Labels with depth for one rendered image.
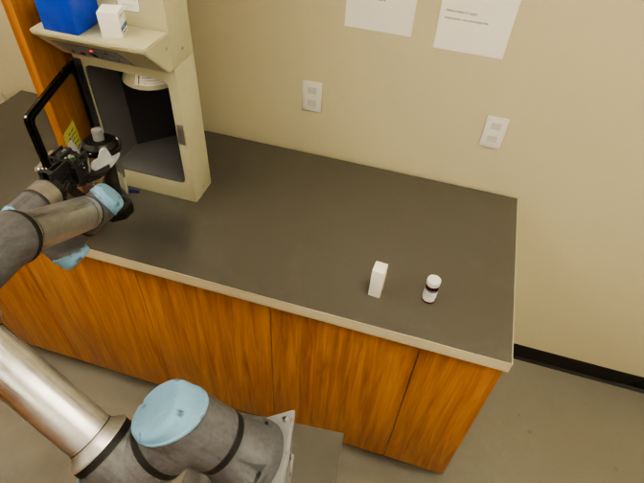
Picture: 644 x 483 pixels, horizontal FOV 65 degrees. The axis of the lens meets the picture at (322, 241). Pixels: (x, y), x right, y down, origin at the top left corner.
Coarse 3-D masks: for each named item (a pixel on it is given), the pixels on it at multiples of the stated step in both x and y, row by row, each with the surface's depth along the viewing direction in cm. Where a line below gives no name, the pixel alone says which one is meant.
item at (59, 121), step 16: (64, 80) 136; (64, 96) 137; (48, 112) 129; (64, 112) 137; (80, 112) 146; (48, 128) 129; (64, 128) 137; (80, 128) 147; (48, 144) 130; (64, 144) 138
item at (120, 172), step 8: (80, 144) 134; (120, 144) 135; (88, 152) 131; (96, 152) 131; (120, 152) 138; (88, 160) 133; (120, 160) 138; (112, 168) 136; (120, 168) 138; (104, 176) 136; (112, 176) 137; (120, 176) 139; (96, 184) 138; (112, 184) 138; (120, 184) 140; (120, 192) 141; (128, 200) 146
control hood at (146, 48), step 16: (32, 32) 126; (48, 32) 124; (96, 32) 125; (128, 32) 126; (144, 32) 127; (160, 32) 127; (96, 48) 125; (112, 48) 122; (128, 48) 121; (144, 48) 120; (160, 48) 126; (128, 64) 134; (144, 64) 130; (160, 64) 127
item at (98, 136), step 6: (96, 126) 133; (96, 132) 131; (102, 132) 132; (84, 138) 134; (90, 138) 134; (96, 138) 132; (102, 138) 133; (108, 138) 134; (114, 138) 135; (84, 144) 132; (90, 144) 132; (96, 144) 132; (102, 144) 132; (108, 144) 133; (114, 144) 134; (90, 150) 131; (96, 150) 131
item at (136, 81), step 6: (126, 78) 145; (132, 78) 144; (138, 78) 143; (144, 78) 143; (150, 78) 143; (126, 84) 145; (132, 84) 144; (138, 84) 144; (144, 84) 143; (150, 84) 144; (156, 84) 144; (162, 84) 145; (150, 90) 144
